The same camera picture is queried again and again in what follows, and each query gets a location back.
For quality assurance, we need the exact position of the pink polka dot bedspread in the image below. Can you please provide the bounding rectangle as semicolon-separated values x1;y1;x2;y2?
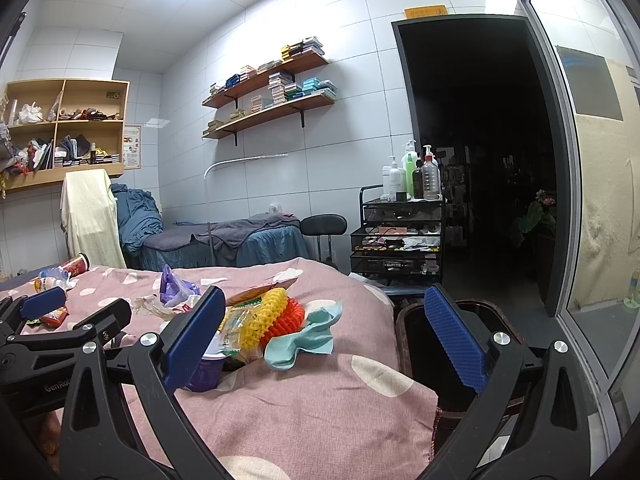
0;257;440;480

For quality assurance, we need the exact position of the dark brown trash bin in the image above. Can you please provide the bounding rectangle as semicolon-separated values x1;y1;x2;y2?
395;299;526;456

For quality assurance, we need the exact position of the yellow foam fruit net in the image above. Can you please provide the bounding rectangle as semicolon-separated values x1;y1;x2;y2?
218;287;288;356

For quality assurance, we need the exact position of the black round stool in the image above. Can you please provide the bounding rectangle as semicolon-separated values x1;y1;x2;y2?
299;214;348;269

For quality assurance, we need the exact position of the black mesh trolley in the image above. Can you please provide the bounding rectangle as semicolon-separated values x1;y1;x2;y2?
350;184;445;285

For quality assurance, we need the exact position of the green pump bottle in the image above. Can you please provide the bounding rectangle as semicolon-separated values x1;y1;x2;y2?
401;140;418;198

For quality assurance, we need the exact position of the white pump bottle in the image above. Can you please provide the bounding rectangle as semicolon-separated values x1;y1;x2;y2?
388;156;406;202

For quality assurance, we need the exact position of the red paper cup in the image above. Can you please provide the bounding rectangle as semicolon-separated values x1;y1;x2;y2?
58;252;90;278

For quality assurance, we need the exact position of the red snack bag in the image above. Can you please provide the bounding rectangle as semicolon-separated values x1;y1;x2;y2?
39;306;68;328

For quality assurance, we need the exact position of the purple plastic cup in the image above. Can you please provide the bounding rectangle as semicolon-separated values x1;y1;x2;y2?
186;354;226;392

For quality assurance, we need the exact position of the wooden wall shelf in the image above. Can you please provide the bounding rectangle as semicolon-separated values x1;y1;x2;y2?
202;90;336;143
202;51;329;108

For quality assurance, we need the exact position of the wooden cubby shelf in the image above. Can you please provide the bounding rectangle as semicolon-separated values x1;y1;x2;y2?
1;78;129;192

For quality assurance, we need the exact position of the blue massage bed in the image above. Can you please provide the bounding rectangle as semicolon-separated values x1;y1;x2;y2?
111;184;308;272

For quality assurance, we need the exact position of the pink snack packet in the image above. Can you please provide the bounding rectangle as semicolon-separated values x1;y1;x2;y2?
226;269;302;307

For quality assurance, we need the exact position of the crushed plastic bottle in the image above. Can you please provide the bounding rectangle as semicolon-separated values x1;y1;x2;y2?
34;266;77;292

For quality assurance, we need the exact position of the cream cloth on chair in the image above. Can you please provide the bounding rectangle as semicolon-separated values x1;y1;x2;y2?
60;169;126;269

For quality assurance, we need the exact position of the upper wooden wall shelf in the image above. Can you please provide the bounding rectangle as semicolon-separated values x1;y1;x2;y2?
202;51;329;108

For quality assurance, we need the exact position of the lower wooden wall shelf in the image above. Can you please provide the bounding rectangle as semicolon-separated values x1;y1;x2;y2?
202;90;336;143

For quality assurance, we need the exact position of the white floor lamp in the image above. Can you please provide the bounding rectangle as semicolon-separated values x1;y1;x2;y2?
203;153;290;261

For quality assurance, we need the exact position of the orange foam fruit net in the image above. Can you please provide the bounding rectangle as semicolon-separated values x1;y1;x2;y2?
259;298;305;349

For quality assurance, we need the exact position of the teal crumpled cloth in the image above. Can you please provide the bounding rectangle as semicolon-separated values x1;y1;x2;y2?
264;302;343;372

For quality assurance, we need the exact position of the orange door sign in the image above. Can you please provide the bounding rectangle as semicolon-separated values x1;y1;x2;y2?
404;4;448;20

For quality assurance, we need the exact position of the purple plastic bag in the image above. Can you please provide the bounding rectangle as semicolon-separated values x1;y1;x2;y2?
160;264;201;309

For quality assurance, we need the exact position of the potted pink flower plant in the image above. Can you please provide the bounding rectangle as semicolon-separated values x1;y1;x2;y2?
518;190;556;240

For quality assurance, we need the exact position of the wall poster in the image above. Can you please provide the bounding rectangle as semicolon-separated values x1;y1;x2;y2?
122;126;142;170

